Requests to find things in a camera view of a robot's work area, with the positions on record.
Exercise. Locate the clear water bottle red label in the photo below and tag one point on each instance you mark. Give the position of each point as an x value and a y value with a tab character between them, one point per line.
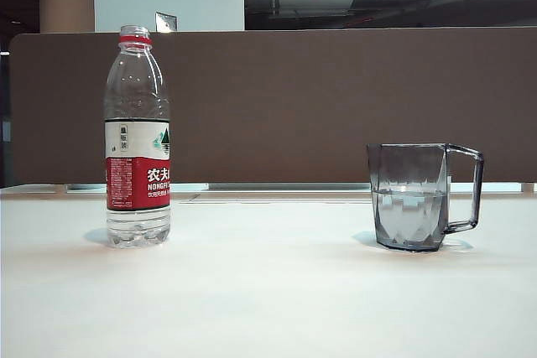
134	182

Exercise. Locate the grey transparent plastic mug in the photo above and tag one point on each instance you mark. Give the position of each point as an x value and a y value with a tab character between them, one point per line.
403	215

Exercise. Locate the brown desk partition panel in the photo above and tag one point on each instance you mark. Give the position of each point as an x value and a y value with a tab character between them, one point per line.
335	102

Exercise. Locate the silver partition base rail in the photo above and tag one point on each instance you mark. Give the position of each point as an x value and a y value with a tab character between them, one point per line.
293	185

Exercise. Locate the metal wall plate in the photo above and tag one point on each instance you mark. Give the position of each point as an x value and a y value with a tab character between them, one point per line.
165	22

